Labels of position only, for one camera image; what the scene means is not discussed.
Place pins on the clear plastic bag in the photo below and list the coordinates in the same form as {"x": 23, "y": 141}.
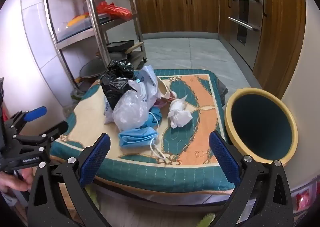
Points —
{"x": 130, "y": 112}

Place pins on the wooden kitchen cabinet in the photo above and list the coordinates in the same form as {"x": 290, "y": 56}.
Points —
{"x": 175, "y": 9}

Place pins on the steel built-in oven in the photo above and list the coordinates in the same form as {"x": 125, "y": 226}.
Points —
{"x": 246, "y": 14}

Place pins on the red printed bag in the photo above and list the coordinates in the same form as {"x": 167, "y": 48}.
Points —
{"x": 303, "y": 198}

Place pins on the red plastic bag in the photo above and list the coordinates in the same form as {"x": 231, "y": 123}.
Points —
{"x": 112, "y": 10}

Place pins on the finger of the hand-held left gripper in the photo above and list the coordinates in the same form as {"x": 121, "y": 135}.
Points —
{"x": 53, "y": 130}
{"x": 37, "y": 112}

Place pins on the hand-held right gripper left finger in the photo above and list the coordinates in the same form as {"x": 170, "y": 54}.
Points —
{"x": 96, "y": 159}

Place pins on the person's left hand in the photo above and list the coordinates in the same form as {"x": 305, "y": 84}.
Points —
{"x": 15, "y": 179}

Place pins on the teal bin with yellow rim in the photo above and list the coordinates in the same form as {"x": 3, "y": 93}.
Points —
{"x": 260, "y": 127}

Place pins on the black plastic bag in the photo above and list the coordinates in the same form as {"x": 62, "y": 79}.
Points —
{"x": 115, "y": 82}

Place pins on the clear storage box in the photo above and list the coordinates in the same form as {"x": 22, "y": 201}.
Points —
{"x": 75, "y": 30}

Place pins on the black flat tray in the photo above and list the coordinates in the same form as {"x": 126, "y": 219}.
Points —
{"x": 120, "y": 46}

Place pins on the teal orange printed cushion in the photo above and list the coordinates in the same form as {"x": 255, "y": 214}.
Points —
{"x": 197, "y": 107}

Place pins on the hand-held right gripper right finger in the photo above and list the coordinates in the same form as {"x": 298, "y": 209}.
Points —
{"x": 223, "y": 157}

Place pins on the white tissue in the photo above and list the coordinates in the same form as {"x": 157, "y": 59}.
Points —
{"x": 180, "y": 114}

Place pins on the white plastic bag blue print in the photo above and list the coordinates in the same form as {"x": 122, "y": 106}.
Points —
{"x": 147, "y": 84}

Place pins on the steel shelf rack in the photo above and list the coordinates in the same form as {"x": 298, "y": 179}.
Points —
{"x": 91, "y": 4}

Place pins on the round dark pan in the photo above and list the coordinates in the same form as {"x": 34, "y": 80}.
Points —
{"x": 95, "y": 68}

